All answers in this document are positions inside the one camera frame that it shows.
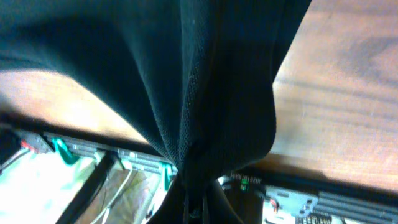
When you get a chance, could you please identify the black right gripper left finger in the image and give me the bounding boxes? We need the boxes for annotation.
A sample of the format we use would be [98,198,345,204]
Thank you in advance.
[147,174,186,224]

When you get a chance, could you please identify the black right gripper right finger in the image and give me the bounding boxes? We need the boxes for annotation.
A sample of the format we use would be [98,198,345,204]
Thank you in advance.
[203,180,243,224]

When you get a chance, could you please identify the black polo shirt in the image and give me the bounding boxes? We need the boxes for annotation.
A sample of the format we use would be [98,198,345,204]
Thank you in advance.
[0,0,313,194]

